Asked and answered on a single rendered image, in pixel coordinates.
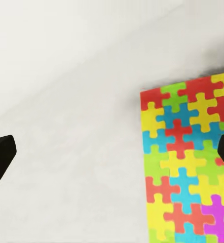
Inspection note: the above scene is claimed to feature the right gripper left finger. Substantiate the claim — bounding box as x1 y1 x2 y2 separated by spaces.
0 135 17 180

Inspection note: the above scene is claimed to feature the jigsaw puzzle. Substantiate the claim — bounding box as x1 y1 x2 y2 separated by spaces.
140 73 224 243

